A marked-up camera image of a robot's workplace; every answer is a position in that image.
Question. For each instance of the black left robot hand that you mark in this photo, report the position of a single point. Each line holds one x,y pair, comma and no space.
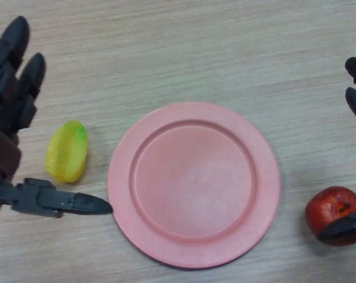
6,88

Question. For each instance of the red apple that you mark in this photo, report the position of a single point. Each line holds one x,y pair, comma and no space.
322,206

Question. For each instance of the pink round plate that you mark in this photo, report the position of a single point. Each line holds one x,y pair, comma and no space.
195,188

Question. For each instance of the yellow green starfruit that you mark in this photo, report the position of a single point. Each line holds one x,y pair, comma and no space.
67,153

